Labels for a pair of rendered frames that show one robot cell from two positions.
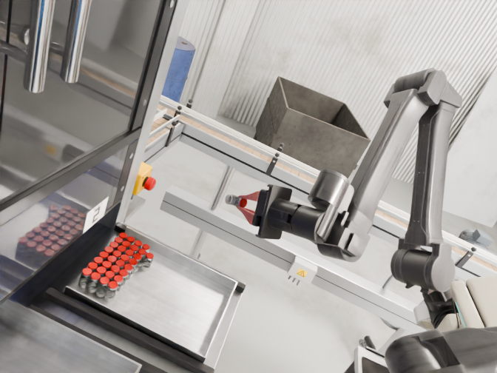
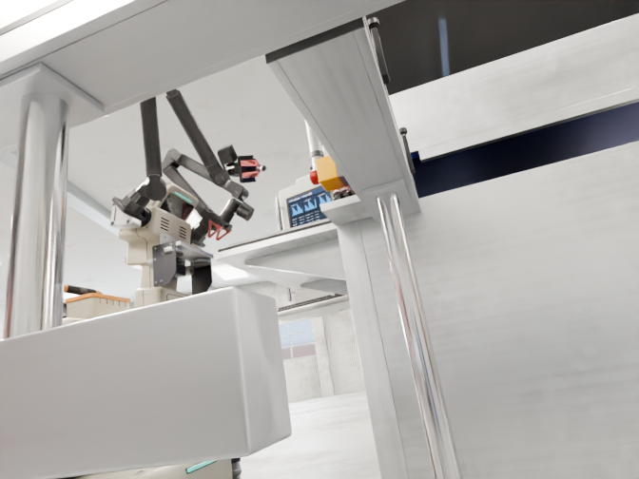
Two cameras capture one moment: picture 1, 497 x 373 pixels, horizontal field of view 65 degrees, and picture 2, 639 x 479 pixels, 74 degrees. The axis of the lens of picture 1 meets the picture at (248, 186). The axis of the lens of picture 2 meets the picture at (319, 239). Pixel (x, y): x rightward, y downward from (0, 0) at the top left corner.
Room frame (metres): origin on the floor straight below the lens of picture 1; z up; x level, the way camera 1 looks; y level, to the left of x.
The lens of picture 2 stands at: (1.99, 0.51, 0.47)
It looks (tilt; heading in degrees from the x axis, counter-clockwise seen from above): 18 degrees up; 194
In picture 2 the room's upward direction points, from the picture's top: 9 degrees counter-clockwise
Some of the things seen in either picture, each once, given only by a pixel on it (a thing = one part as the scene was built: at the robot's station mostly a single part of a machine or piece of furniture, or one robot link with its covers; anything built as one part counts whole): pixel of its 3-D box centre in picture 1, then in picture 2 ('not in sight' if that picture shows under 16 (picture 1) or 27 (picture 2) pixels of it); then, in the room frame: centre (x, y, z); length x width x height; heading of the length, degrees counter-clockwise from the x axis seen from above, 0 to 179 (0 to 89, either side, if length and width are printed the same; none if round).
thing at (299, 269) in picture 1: (302, 270); not in sight; (1.57, -0.41, 0.50); 0.12 x 0.05 x 0.09; 88
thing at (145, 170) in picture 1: (134, 176); (332, 172); (0.95, 0.31, 1.00); 0.08 x 0.07 x 0.07; 88
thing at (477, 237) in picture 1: (478, 249); not in sight; (1.81, -1.17, 0.90); 0.28 x 0.12 x 0.14; 178
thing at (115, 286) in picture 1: (129, 270); not in sight; (0.70, 0.18, 0.90); 0.18 x 0.02 x 0.05; 177
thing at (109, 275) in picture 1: (120, 266); not in sight; (0.70, 0.20, 0.90); 0.18 x 0.02 x 0.05; 178
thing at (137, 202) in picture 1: (115, 200); (354, 208); (0.97, 0.36, 0.87); 0.14 x 0.13 x 0.02; 88
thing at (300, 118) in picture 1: (303, 138); not in sight; (3.82, -0.30, 0.37); 1.08 x 0.89 x 0.74; 16
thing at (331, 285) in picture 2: not in sight; (341, 292); (0.28, 0.14, 0.80); 0.34 x 0.03 x 0.13; 88
